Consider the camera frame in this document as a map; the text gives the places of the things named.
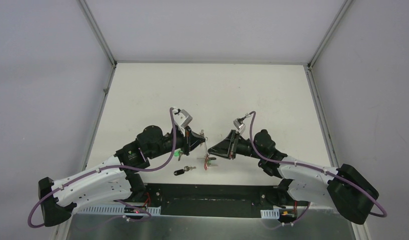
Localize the black tagged key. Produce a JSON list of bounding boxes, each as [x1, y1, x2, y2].
[[173, 166, 197, 176]]

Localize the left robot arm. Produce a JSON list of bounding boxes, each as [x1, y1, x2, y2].
[[38, 125, 206, 227]]

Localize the purple cable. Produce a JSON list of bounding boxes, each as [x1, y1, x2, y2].
[[241, 111, 388, 226], [27, 107, 183, 229]]

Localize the large keyring with keys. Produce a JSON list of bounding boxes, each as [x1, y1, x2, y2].
[[197, 129, 217, 171]]

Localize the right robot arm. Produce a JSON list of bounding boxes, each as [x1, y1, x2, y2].
[[208, 129, 379, 225]]

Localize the green tagged key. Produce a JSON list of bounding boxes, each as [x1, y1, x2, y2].
[[174, 149, 184, 162]]

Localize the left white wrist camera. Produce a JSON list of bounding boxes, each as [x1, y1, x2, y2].
[[172, 108, 193, 129]]

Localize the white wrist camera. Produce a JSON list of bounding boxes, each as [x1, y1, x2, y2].
[[233, 117, 246, 135], [172, 108, 193, 129]]

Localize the right controller board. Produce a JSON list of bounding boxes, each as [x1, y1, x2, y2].
[[278, 209, 298, 224]]

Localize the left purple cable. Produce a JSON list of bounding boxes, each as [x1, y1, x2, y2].
[[27, 107, 183, 229]]

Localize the controller board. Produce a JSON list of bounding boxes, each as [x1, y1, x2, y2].
[[278, 209, 298, 224], [124, 206, 147, 214]]

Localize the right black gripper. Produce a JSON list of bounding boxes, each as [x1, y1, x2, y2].
[[208, 129, 265, 160]]

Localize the left controller board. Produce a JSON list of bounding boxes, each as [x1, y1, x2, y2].
[[124, 206, 147, 214]]

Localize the aluminium frame rail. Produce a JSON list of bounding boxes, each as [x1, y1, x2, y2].
[[62, 181, 362, 211]]

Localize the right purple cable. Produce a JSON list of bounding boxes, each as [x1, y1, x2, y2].
[[241, 111, 388, 226]]

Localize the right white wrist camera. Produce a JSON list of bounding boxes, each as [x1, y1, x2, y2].
[[233, 117, 246, 135]]

